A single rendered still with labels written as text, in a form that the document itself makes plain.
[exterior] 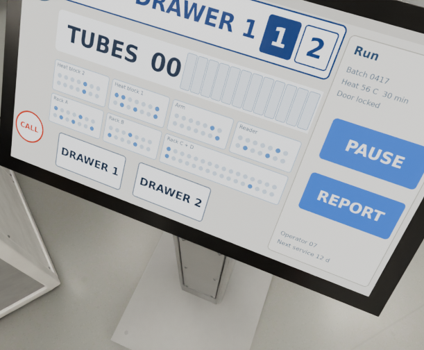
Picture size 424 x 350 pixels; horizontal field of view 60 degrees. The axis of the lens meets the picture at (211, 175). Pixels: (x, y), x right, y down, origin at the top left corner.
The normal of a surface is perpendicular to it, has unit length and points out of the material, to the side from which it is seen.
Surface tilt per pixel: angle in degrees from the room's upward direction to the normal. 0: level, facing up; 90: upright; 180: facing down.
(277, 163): 50
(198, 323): 3
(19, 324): 0
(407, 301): 0
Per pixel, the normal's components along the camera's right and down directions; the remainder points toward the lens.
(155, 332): 0.02, -0.45
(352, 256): -0.25, 0.30
